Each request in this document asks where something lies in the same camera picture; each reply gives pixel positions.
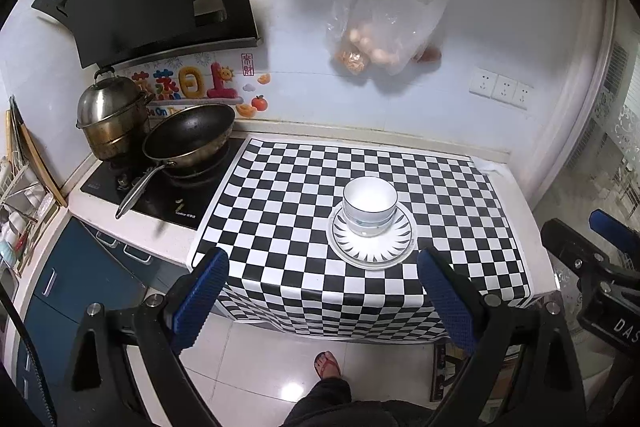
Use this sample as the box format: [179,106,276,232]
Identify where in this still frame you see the blue leaf pattern plate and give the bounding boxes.
[326,202,418,271]

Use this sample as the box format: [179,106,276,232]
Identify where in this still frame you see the white bowl back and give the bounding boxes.
[343,176,398,237]

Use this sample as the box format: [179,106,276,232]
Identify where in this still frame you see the blue kitchen cabinet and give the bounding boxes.
[24,218,188,415]

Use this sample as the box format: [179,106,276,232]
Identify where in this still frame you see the black induction cooktop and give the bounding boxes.
[80,138,244,230]

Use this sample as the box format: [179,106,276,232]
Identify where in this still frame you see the black white checkered mat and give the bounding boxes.
[192,136,532,343]

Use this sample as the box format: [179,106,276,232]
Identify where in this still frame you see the person left foot sandal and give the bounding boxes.
[314,351,342,381]

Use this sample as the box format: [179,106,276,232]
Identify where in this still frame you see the white cloth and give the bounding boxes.
[471,156,512,178]

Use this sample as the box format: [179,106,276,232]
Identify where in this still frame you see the black frying pan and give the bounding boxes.
[115,104,235,219]

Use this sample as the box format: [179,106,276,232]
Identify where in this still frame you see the dish rack with utensils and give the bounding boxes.
[1,157,58,277]

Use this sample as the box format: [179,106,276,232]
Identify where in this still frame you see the stainless steel steamer pot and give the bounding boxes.
[76,67,153,161]

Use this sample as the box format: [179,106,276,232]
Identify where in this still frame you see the wooden cutting board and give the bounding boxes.
[9,95,67,207]

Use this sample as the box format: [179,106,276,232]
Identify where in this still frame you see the clear plastic bag with eggs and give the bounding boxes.
[326,0,449,76]

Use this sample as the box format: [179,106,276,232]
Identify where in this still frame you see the white wall sockets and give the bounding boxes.
[469,67,535,110]

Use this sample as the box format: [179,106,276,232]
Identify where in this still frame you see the colourful wall stickers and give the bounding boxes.
[116,50,273,119]

